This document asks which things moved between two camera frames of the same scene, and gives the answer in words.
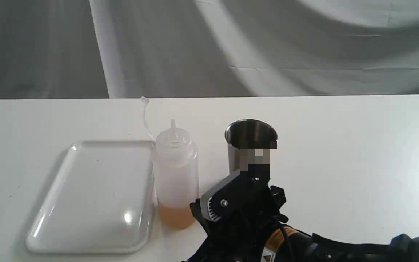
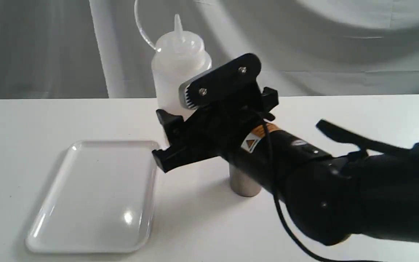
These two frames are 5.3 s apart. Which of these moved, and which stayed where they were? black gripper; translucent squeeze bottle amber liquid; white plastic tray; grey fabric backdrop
Moved: black gripper; translucent squeeze bottle amber liquid
Stayed: grey fabric backdrop; white plastic tray
